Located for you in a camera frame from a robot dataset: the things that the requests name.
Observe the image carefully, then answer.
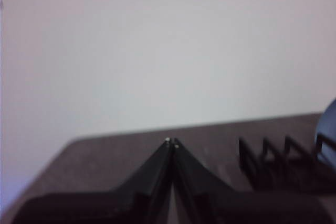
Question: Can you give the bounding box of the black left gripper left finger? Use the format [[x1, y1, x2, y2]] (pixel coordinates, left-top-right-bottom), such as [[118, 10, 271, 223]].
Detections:
[[10, 137, 174, 224]]

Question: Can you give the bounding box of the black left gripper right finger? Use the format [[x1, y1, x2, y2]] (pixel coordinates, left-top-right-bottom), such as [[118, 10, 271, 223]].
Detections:
[[172, 137, 336, 224]]

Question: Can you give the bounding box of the black plate rack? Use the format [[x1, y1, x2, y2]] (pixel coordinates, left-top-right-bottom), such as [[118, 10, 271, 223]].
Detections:
[[238, 135, 336, 196]]

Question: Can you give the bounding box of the blue plate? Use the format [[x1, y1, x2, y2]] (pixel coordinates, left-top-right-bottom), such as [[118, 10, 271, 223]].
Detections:
[[314, 98, 336, 162]]

